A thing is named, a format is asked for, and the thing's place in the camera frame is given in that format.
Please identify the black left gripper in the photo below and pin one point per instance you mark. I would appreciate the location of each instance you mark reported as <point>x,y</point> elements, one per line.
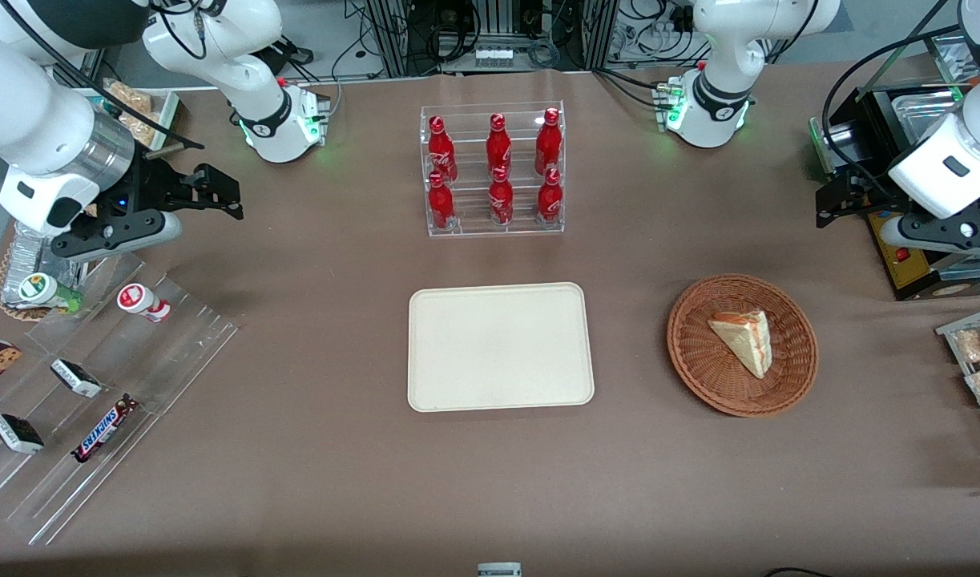
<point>873,192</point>

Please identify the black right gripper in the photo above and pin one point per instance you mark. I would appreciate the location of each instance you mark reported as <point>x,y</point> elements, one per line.
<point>155,186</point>

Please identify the triangular sandwich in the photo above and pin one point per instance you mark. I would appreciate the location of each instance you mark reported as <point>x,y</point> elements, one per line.
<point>746,336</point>

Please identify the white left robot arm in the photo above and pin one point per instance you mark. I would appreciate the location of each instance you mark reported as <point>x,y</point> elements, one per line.
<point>718,96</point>

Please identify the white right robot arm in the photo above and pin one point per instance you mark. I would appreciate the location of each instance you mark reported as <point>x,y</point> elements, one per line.
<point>57,120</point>

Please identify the white bread tray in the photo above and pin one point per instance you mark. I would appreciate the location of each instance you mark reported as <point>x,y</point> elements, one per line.
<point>165,112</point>

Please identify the brown round wicker basket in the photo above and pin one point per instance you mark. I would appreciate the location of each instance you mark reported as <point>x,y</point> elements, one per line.
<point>698,361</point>

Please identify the small brown wicker basket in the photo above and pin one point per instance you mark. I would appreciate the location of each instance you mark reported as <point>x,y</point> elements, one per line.
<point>3,280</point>

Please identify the beige rectangular tray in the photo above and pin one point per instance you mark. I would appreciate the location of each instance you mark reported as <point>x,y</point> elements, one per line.
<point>498,353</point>

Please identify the metal box with green light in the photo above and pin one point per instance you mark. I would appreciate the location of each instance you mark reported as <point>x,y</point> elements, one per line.
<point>822,144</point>

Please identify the black food warmer machine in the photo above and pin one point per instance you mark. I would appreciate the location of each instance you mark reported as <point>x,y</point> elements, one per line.
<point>874,120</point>

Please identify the brown packed bread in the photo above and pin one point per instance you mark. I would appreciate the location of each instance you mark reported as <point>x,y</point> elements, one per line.
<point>133,100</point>

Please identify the red capped yogurt bottle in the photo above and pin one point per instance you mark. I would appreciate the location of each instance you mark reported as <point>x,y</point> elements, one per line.
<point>137,299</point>

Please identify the clear plastic food container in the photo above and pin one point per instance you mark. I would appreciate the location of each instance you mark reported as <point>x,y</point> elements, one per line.
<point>926,108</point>

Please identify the clear acrylic stepped stand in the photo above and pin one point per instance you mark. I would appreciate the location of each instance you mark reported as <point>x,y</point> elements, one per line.
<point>177,344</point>

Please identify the crinkled clear plastic bottle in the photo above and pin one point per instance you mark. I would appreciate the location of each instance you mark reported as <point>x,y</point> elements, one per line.
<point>37,256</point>

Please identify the green capped yogurt bottle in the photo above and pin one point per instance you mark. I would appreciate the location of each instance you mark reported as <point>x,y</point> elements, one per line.
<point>39,288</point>

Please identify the red cola bottle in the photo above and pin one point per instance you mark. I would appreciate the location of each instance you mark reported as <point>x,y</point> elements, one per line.
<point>441,204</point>
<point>498,144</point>
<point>441,148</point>
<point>501,200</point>
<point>550,199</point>
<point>548,140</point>

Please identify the black white snack bar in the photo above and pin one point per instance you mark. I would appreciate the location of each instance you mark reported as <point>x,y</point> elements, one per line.
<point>17,433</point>
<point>75,378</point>

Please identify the clear acrylic bottle rack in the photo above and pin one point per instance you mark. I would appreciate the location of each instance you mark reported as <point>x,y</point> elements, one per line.
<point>469,160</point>

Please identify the Snickers chocolate bar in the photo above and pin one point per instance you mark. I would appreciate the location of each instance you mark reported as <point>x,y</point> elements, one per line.
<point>101,431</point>

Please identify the white power strip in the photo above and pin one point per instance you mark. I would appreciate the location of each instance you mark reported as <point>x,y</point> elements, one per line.
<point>494,58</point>

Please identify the grey white device edge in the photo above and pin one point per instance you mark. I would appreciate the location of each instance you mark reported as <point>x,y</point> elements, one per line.
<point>499,570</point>

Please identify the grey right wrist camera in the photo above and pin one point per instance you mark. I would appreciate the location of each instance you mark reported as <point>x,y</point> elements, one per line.
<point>129,232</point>

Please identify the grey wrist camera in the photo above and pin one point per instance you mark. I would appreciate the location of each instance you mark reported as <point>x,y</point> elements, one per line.
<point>129,232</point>
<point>938,232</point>

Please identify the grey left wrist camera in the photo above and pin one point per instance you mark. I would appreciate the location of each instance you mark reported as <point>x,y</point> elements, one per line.
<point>938,232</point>

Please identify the aluminium equipment frame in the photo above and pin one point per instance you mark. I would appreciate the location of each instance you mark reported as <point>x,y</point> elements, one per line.
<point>389,40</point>

